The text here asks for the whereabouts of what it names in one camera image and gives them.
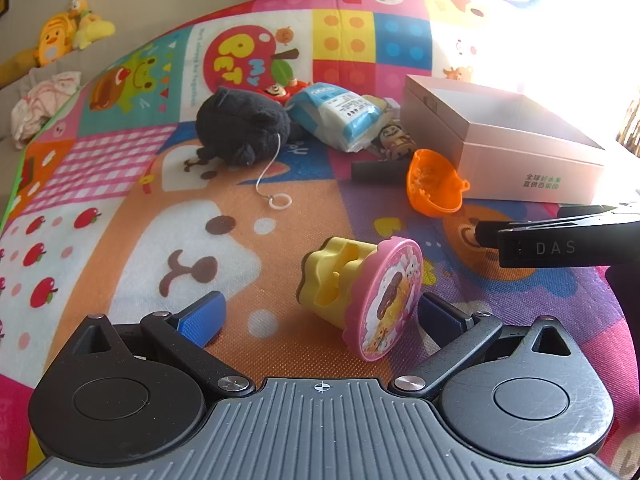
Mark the yellow duck plush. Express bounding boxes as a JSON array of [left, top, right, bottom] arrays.
[[34, 12, 77, 67]]

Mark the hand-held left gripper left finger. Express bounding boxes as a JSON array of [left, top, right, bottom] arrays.
[[72, 290, 257, 401]]

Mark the small cartoon figurine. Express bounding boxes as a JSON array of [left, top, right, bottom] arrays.
[[369, 119, 417, 162]]

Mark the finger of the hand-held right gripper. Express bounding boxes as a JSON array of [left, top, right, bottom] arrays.
[[474, 219, 521, 250], [556, 201, 640, 226]]

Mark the red hooded doll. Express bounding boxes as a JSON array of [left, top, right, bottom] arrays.
[[261, 79, 313, 107]]

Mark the yellow pillow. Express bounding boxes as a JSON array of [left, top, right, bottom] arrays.
[[0, 49, 42, 88]]

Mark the pink white clothes pile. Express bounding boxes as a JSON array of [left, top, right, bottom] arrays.
[[10, 71, 82, 150]]

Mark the black plush toy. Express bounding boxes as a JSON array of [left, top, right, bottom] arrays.
[[194, 86, 302, 211]]

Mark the beige sofa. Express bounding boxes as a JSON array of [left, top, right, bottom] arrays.
[[0, 35, 117, 201]]

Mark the yellow pink toy cup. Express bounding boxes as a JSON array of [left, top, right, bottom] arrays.
[[297, 236, 425, 363]]

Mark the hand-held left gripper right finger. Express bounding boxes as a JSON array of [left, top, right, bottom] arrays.
[[390, 292, 577, 404]]

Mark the beige pouch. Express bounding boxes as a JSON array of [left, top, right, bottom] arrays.
[[360, 94, 401, 123]]

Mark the blue white tissue packet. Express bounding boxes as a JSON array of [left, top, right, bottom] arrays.
[[286, 81, 392, 154]]

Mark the pink cardboard box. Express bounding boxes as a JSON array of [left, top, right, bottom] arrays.
[[400, 74, 608, 206]]

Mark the colourful printed play mat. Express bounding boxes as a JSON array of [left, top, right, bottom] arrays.
[[0, 0, 640, 480]]

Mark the yellow plush toy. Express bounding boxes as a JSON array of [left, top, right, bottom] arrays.
[[69, 0, 116, 51]]

